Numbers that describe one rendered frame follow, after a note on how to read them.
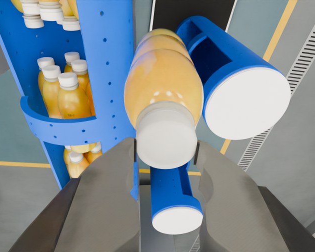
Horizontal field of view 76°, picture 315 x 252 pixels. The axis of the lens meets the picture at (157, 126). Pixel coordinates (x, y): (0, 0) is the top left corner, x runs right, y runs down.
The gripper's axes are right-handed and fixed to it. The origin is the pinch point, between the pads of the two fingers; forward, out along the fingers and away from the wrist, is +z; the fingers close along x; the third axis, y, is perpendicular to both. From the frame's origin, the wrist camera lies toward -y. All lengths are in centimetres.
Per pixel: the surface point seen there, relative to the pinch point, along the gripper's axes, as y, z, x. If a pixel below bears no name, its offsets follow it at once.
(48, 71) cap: 4.5, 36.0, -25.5
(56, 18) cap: -6.5, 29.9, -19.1
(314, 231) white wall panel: 283, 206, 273
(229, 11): -16, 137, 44
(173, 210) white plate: 77, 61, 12
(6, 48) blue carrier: 0.1, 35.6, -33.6
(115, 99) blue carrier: 8.8, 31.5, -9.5
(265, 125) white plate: 23, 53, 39
